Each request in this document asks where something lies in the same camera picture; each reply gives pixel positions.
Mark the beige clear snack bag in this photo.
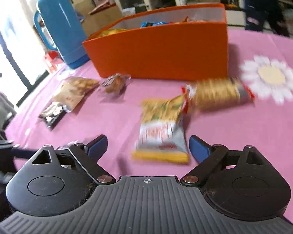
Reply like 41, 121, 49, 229
52, 77, 99, 113

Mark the orange storage box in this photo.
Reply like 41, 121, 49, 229
83, 3, 229, 81

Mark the small brown cake packet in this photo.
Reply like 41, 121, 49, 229
100, 73, 131, 94

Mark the navy butter cookies packet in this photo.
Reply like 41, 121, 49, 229
38, 102, 66, 130

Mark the yellow green bean snack packet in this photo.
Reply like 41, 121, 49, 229
132, 95, 190, 164

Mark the large cardboard box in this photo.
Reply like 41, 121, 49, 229
81, 6, 123, 37

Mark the blue thermos jug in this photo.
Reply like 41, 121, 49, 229
34, 0, 90, 69

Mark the pink flowered tablecloth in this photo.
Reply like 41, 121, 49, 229
6, 30, 293, 222

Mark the blue snack packet in box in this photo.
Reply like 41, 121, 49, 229
140, 22, 169, 28

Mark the red carton on floor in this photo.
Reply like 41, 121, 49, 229
44, 51, 64, 74

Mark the red white cracker packet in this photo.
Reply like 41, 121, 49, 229
181, 78, 255, 113

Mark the white small glass cabinet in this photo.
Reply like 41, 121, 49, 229
114, 0, 154, 16

